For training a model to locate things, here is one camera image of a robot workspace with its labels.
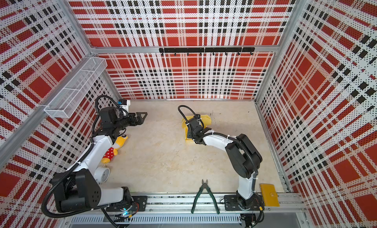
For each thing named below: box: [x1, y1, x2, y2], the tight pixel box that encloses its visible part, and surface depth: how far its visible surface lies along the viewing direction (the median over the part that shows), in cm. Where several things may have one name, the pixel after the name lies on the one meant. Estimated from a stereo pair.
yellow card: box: [259, 183, 280, 207], surface depth 76 cm
